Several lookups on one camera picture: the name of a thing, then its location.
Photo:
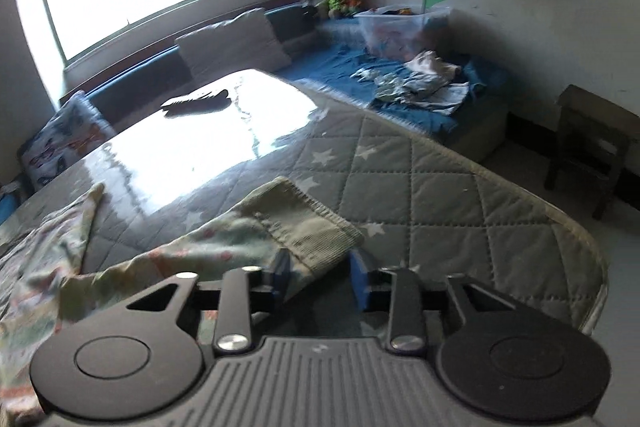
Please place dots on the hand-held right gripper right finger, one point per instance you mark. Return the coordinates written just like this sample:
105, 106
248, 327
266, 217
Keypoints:
358, 277

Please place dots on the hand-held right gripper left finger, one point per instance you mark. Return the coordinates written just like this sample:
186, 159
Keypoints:
283, 271

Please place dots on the pale green printed garment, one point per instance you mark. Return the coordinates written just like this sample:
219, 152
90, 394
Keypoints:
240, 237

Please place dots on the pile of light clothes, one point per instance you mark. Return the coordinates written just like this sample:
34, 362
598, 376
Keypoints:
425, 79

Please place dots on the grey star quilted bed cover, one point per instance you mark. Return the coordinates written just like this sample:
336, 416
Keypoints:
430, 202

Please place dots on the dark folded cloth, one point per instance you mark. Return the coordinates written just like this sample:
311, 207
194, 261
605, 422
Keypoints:
197, 101

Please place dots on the blue bed sheet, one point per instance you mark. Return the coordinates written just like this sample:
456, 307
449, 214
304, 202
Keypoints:
350, 62

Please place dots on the dark blue headboard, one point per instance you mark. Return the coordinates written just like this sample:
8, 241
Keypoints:
165, 72

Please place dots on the white pillow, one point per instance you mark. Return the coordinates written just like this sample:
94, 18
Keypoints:
235, 42

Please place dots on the clear plastic storage box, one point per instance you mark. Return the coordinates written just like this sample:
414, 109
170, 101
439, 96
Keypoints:
400, 29

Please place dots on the butterfly print pillow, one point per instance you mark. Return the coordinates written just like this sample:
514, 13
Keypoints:
60, 142

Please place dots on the dark wooden stool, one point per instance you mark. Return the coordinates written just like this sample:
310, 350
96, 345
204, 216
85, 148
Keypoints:
587, 142

